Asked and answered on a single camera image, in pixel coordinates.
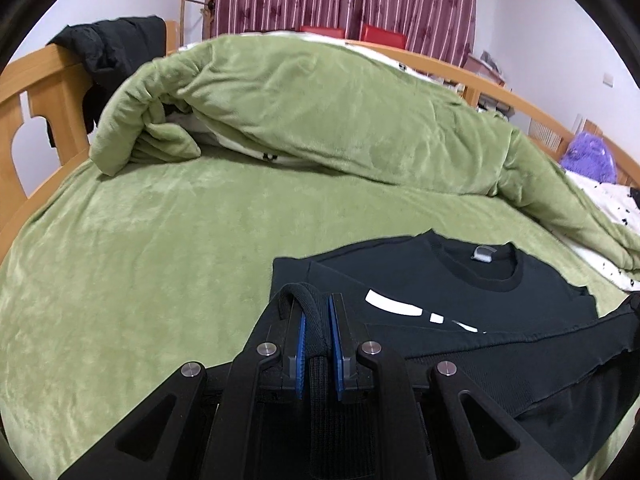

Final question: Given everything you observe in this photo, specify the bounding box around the purple plush toy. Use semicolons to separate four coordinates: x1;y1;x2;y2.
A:
558;132;617;184

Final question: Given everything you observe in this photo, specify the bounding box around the wooden coat rack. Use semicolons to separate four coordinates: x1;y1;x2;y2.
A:
180;0;219;44

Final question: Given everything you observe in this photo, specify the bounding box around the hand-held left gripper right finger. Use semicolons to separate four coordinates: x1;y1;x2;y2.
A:
327;294;574;480

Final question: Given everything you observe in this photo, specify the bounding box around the green plush bed sheet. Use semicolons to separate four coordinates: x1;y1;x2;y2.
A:
0;156;640;480

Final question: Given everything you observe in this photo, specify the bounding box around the wooden bed frame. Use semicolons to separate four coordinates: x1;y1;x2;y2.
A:
0;20;640;261

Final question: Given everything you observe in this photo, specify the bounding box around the green plush floral-backed comforter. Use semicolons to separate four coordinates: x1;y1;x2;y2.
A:
88;32;640;294

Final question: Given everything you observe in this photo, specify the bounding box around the black jacket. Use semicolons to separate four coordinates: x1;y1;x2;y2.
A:
46;16;167;149

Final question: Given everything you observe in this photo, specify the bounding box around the red chair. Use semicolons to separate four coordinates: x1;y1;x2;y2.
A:
298;24;346;40
358;23;406;50

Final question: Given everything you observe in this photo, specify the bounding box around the black sweatshirt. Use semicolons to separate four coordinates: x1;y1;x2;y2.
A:
272;228;640;480

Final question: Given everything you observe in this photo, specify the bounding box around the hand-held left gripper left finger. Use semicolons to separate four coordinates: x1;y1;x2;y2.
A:
57;284;308;480

